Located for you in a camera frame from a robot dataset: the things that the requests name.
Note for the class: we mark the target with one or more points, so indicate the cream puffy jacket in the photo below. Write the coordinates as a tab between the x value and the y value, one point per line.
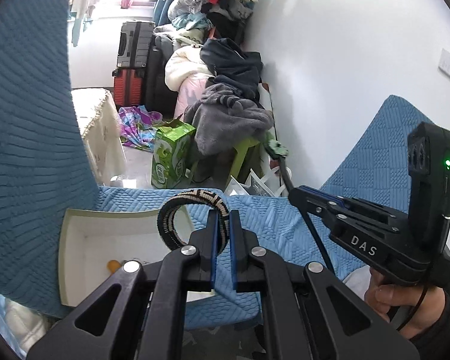
184	62

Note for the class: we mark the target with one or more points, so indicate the clothes pile on rack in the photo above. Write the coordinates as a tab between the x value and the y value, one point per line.
188	22

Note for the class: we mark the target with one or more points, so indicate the green white cardboard box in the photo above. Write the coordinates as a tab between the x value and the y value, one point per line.
89	239

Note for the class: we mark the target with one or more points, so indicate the green plastic stool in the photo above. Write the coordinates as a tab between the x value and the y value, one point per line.
219	169

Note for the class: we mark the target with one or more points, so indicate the cream lace covered furniture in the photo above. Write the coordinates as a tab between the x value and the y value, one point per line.
100	128

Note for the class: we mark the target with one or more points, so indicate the grey hard suitcase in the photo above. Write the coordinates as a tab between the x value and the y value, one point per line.
134	44

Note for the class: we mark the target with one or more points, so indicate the grey fleece garment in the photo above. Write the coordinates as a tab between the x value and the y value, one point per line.
222	119

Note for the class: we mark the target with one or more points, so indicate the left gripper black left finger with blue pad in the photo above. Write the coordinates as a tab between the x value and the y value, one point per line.
137	313

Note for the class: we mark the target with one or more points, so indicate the green carton box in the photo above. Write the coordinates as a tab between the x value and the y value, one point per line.
170	151

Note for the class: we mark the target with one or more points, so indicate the person's right hand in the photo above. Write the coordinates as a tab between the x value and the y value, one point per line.
382	297

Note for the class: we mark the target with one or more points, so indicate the purple colourful cloth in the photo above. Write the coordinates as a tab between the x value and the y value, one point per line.
138	127

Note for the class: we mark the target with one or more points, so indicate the red hard suitcase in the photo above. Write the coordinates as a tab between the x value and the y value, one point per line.
127	86

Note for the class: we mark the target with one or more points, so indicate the pink quilted garment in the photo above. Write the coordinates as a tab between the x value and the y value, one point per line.
190	92

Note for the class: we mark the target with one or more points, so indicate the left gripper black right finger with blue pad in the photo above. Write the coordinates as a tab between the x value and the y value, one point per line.
307	312

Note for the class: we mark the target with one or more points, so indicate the blue textured chair cover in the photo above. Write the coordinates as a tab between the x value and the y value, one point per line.
44	170

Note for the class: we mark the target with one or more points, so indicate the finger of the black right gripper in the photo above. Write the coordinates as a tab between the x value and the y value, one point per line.
325	206
358	206

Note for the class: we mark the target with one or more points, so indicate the dark navy hoodie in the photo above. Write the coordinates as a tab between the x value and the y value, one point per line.
233	66

